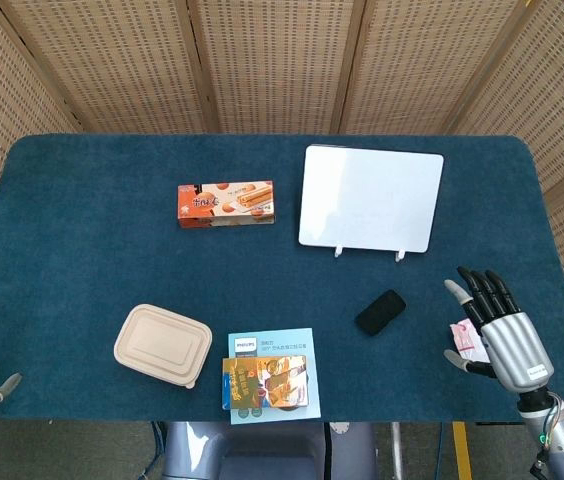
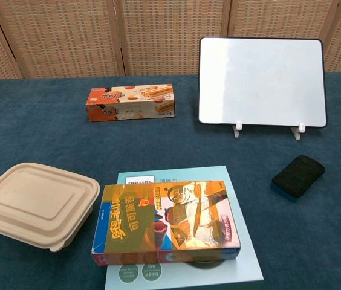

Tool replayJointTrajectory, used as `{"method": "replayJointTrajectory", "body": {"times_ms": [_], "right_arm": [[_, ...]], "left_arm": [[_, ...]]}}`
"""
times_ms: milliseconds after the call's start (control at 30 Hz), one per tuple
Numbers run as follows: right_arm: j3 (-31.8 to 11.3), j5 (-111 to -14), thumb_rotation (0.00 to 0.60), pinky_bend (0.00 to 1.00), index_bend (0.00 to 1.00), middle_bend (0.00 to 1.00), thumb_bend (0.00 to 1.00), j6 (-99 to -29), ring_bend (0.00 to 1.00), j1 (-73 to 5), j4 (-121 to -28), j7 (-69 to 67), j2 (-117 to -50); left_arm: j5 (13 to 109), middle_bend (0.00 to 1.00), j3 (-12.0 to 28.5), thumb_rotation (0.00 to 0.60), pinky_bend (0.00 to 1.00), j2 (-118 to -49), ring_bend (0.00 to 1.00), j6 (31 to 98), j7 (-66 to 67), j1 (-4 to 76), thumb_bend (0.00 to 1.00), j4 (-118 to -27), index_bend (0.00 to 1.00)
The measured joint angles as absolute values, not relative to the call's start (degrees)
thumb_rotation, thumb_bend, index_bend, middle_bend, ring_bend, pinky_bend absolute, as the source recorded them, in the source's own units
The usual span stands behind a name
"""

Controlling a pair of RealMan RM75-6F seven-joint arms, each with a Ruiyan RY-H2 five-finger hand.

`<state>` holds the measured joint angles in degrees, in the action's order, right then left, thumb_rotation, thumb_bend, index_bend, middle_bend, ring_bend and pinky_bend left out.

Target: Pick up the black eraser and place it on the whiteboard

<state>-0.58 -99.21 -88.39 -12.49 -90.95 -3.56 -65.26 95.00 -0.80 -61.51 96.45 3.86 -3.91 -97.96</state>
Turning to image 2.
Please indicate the black felt blue-backed eraser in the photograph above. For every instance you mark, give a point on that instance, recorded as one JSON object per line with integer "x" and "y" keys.
{"x": 297, "y": 176}

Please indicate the white board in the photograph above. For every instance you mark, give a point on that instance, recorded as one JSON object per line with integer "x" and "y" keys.
{"x": 261, "y": 81}

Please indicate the orange egg roll snack box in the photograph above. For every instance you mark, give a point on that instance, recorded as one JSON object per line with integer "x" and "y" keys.
{"x": 128, "y": 104}

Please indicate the orange snack packet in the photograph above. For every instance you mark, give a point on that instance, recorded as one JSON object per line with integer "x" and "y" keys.
{"x": 164, "y": 220}

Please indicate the teal carpet table cover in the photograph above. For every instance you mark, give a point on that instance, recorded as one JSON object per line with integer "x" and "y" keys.
{"x": 52, "y": 142}

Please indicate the light blue Philips box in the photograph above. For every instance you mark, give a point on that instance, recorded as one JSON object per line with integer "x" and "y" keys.
{"x": 237, "y": 272}

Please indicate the beige pulp lunch container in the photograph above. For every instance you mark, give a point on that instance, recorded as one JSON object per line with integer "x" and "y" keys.
{"x": 34, "y": 202}

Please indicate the woven rattan folding screen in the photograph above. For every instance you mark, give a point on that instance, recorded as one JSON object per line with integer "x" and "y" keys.
{"x": 67, "y": 36}

